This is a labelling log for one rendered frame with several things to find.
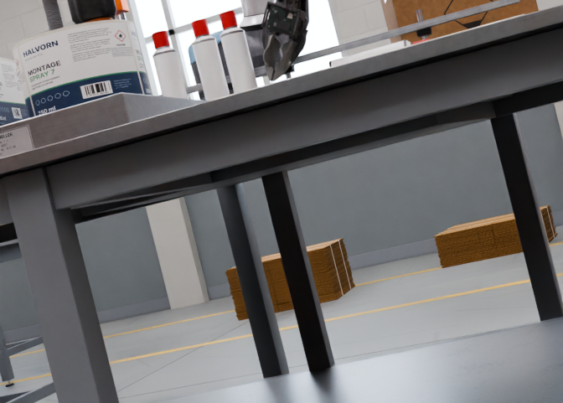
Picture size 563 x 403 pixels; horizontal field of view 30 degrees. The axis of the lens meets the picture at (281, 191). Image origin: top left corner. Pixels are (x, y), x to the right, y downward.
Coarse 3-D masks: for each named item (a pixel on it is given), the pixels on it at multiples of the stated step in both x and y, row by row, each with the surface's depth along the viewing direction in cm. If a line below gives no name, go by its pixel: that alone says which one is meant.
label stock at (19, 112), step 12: (0, 60) 193; (12, 60) 198; (0, 72) 191; (12, 72) 197; (0, 84) 190; (12, 84) 195; (0, 96) 188; (12, 96) 194; (0, 108) 187; (12, 108) 192; (24, 108) 198; (0, 120) 186; (12, 120) 191
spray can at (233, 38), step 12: (228, 12) 214; (228, 24) 214; (228, 36) 213; (240, 36) 214; (228, 48) 214; (240, 48) 213; (228, 60) 214; (240, 60) 213; (240, 72) 213; (252, 72) 214; (240, 84) 213; (252, 84) 214
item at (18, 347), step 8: (0, 328) 589; (0, 336) 587; (40, 336) 626; (0, 344) 586; (8, 344) 625; (16, 344) 623; (24, 344) 607; (32, 344) 614; (0, 352) 586; (8, 352) 592; (16, 352) 598; (0, 360) 587; (8, 360) 589; (0, 368) 587; (8, 368) 587; (8, 376) 586; (8, 384) 588
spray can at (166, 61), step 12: (156, 36) 218; (156, 48) 218; (168, 48) 218; (156, 60) 217; (168, 60) 217; (168, 72) 217; (180, 72) 218; (168, 84) 217; (180, 84) 217; (168, 96) 217; (180, 96) 217
